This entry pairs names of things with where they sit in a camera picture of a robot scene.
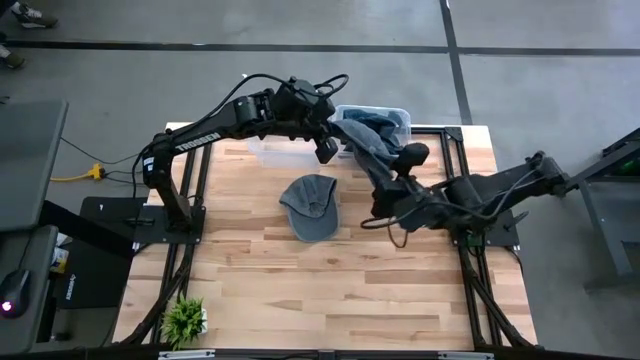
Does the black control box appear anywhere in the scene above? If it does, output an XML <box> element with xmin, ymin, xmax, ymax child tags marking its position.
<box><xmin>52</xmin><ymin>239</ymin><xmax>134</xmax><ymax>309</ymax></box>

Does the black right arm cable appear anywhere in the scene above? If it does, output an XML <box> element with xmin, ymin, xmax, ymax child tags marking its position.
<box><xmin>359</xmin><ymin>164</ymin><xmax>544</xmax><ymax>249</ymax></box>

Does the yellow extension cable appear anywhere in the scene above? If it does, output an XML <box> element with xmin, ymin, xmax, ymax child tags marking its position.
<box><xmin>49</xmin><ymin>164</ymin><xmax>106</xmax><ymax>184</ymax></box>

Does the person's shoe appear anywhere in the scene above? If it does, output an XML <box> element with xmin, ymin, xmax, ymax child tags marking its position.
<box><xmin>0</xmin><ymin>43</ymin><xmax>26</xmax><ymax>70</ymax></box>
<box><xmin>9</xmin><ymin>1</ymin><xmax>59</xmax><ymax>30</ymax></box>

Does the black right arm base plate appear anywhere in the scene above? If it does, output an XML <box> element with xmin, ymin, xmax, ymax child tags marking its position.
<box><xmin>447</xmin><ymin>207</ymin><xmax>521</xmax><ymax>247</ymax></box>

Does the black desk beam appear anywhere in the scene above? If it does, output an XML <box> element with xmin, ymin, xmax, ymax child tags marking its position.
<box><xmin>39</xmin><ymin>199</ymin><xmax>136</xmax><ymax>261</ymax></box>

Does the clear plastic bin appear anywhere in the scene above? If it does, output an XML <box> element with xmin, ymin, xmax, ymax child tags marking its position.
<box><xmin>248</xmin><ymin>134</ymin><xmax>331</xmax><ymax>170</ymax></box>
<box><xmin>332</xmin><ymin>103</ymin><xmax>414</xmax><ymax>161</ymax></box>

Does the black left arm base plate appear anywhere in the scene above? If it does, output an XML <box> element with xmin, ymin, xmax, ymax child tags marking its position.
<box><xmin>79</xmin><ymin>196</ymin><xmax>206</xmax><ymax>246</ymax></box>

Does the black aluminium table frame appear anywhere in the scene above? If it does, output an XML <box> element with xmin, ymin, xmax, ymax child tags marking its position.
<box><xmin>119</xmin><ymin>122</ymin><xmax>539</xmax><ymax>351</ymax></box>

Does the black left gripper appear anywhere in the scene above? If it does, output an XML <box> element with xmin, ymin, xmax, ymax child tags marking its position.
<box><xmin>272</xmin><ymin>77</ymin><xmax>340</xmax><ymax>165</ymax></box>

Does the small yellow box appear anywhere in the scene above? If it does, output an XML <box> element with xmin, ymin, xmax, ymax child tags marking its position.
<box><xmin>49</xmin><ymin>244</ymin><xmax>70</xmax><ymax>274</ymax></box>

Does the black metal side table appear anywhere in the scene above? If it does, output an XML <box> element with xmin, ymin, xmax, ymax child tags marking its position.
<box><xmin>551</xmin><ymin>127</ymin><xmax>640</xmax><ymax>281</ymax></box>

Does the black floor cable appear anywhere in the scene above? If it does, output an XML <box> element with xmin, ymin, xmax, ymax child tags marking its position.
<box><xmin>59</xmin><ymin>137</ymin><xmax>151</xmax><ymax>199</ymax></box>

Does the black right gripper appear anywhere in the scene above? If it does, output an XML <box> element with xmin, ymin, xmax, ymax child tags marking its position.
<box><xmin>368</xmin><ymin>142</ymin><xmax>444</xmax><ymax>232</ymax></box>

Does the black computer mouse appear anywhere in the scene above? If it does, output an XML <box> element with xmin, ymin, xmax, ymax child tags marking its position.
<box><xmin>0</xmin><ymin>269</ymin><xmax>31</xmax><ymax>319</ymax></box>

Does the green potted plant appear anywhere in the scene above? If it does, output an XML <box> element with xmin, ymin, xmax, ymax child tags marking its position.
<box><xmin>160</xmin><ymin>295</ymin><xmax>207</xmax><ymax>351</ymax></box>

